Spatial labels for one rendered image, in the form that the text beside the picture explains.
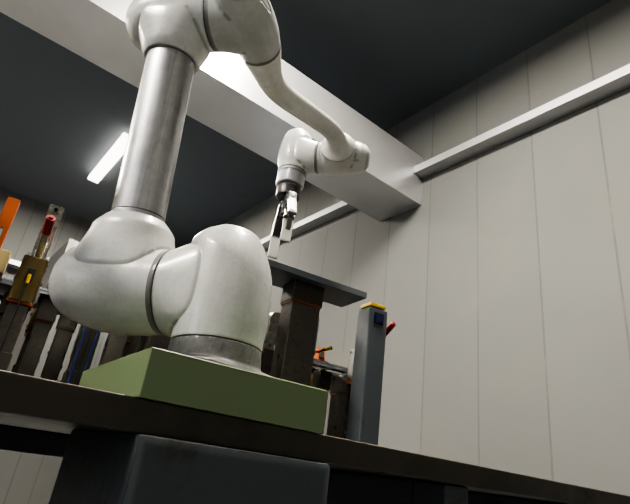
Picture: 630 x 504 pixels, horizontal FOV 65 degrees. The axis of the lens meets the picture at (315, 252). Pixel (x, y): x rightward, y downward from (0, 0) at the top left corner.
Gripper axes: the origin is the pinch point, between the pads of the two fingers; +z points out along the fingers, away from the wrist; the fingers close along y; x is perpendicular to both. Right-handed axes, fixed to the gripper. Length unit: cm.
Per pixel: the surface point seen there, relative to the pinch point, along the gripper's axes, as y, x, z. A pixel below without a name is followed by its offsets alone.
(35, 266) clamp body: 4, 60, 21
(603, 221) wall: 38, -177, -80
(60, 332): 23, 53, 33
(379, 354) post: 5.3, -37.9, 23.9
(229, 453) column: -62, 15, 59
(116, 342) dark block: 4, 36, 36
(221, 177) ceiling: 360, 1, -230
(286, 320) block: 1.2, -6.2, 21.2
